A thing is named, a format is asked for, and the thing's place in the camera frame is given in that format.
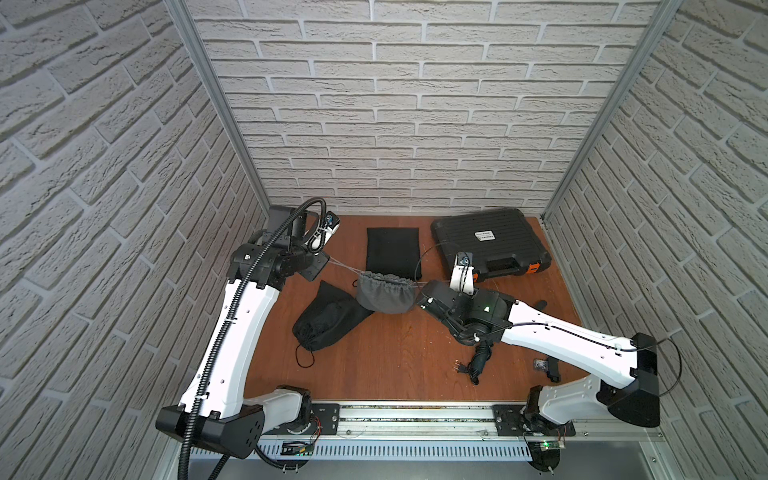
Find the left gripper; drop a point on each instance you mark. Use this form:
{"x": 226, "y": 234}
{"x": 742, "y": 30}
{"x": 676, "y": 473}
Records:
{"x": 311, "y": 264}

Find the black printed drawstring pouch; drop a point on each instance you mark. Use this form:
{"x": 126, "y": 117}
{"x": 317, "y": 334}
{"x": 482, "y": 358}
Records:
{"x": 331, "y": 315}

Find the grey fabric pouch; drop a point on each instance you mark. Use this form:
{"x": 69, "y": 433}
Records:
{"x": 383, "y": 293}

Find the black fabric pouch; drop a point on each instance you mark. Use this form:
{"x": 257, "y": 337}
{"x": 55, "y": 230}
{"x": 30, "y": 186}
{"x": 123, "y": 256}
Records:
{"x": 394, "y": 251}

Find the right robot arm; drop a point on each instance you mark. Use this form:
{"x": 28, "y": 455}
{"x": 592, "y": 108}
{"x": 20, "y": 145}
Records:
{"x": 622, "y": 378}

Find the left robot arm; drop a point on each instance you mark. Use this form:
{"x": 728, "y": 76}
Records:
{"x": 214, "y": 413}

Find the black plastic tool case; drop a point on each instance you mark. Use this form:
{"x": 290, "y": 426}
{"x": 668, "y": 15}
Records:
{"x": 501, "y": 242}

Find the small black adapter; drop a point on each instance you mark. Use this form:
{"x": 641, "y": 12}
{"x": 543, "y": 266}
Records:
{"x": 550, "y": 367}

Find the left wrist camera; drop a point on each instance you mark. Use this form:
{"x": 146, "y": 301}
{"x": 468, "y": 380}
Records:
{"x": 327, "y": 226}

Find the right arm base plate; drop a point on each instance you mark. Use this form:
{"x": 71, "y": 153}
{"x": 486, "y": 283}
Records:
{"x": 512, "y": 420}

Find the aluminium rail frame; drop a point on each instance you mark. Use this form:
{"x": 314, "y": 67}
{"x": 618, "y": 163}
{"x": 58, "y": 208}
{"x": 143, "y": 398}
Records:
{"x": 443, "y": 431}

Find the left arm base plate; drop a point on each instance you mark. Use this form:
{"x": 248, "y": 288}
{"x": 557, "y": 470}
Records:
{"x": 324, "y": 416}

